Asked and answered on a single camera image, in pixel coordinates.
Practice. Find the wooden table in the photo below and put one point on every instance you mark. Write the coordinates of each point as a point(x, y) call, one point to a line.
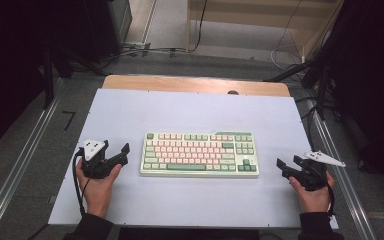
point(193, 85)

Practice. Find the aluminium floor rail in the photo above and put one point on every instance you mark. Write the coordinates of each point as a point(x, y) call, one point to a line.
point(343, 186)
point(20, 166)

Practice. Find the black metal stand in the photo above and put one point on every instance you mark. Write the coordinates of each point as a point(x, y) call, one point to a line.
point(320, 83)
point(48, 76)

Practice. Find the light wooden shelf unit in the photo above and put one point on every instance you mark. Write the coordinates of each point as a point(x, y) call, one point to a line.
point(263, 13)

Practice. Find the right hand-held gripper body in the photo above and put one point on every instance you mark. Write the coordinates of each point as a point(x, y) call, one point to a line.
point(311, 173)

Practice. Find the person's left hand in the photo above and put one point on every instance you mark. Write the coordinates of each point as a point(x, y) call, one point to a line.
point(96, 193)

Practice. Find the green and pink keyboard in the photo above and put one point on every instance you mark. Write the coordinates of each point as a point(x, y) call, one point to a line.
point(200, 155)

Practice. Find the person's right hand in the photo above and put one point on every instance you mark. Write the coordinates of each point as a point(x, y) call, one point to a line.
point(313, 200)

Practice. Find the dark curtain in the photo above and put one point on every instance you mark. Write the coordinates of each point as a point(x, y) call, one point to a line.
point(10, 66)
point(373, 83)

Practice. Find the black cabinet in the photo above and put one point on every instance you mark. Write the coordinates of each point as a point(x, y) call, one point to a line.
point(106, 30)

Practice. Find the white board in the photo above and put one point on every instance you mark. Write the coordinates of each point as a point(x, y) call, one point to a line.
point(193, 110)

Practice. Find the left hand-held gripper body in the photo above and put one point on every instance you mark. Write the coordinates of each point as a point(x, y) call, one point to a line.
point(95, 166)

